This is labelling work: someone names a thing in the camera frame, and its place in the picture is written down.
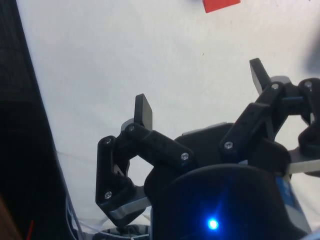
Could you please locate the red cube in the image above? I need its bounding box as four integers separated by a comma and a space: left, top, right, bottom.
201, 0, 241, 14

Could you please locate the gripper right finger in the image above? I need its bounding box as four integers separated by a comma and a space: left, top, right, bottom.
218, 57, 320, 161

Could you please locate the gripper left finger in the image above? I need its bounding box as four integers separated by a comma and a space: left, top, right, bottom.
95, 93, 198, 204

